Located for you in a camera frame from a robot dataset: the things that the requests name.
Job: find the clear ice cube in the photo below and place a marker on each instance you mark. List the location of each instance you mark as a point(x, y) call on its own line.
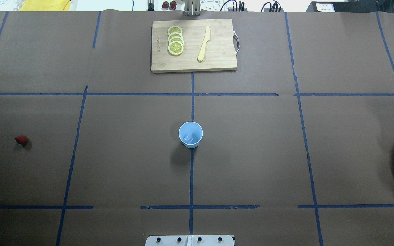
point(187, 139)

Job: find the red strawberry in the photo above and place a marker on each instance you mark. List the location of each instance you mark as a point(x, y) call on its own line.
point(22, 140)

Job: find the light blue plastic cup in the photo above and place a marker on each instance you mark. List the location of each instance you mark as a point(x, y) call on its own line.
point(193, 129)

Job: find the blue tape line lengthwise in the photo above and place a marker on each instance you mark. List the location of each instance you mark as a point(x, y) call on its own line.
point(191, 186)

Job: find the wooden cutting board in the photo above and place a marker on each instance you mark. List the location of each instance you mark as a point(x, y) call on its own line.
point(220, 51)

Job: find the lemon slice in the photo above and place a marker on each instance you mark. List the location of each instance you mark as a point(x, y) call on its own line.
point(175, 49)
point(176, 42)
point(174, 35)
point(175, 29)

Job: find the yellow plastic knife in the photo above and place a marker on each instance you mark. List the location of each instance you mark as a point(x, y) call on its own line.
point(206, 39)

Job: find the yellow cloth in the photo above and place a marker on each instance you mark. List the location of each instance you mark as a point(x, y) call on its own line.
point(46, 5)

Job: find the blue tape line crosswise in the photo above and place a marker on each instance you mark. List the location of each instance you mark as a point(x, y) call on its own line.
point(137, 94)

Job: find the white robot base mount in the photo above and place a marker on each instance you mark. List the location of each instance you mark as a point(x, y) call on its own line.
point(190, 240)

